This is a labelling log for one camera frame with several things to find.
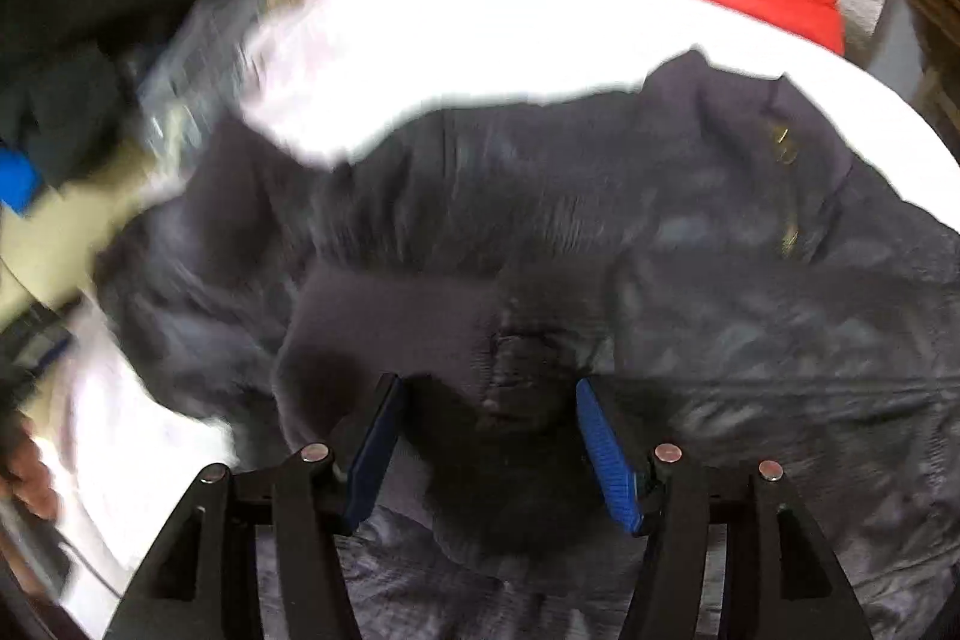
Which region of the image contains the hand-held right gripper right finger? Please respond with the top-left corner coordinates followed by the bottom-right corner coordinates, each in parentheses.
top-left (576, 377), bottom-right (875, 640)

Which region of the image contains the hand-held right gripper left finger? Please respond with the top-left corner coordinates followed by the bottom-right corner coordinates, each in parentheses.
top-left (105, 374), bottom-right (407, 640)

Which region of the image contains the dark quilted jacket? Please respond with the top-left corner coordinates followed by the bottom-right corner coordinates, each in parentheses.
top-left (94, 47), bottom-right (960, 640)

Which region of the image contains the person's left hand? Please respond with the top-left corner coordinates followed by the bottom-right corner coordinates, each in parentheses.
top-left (0, 434), bottom-right (61, 521)

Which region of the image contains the blue cloth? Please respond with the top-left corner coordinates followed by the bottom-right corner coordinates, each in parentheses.
top-left (0, 149), bottom-right (42, 214)

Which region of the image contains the white blanket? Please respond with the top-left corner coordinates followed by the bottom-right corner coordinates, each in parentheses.
top-left (45, 0), bottom-right (960, 637)

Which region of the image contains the grey plaid cloth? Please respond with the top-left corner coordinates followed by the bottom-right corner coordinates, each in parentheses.
top-left (139, 0), bottom-right (301, 161)

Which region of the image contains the dark cloth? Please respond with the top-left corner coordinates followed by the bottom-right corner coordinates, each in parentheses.
top-left (0, 0), bottom-right (263, 154)

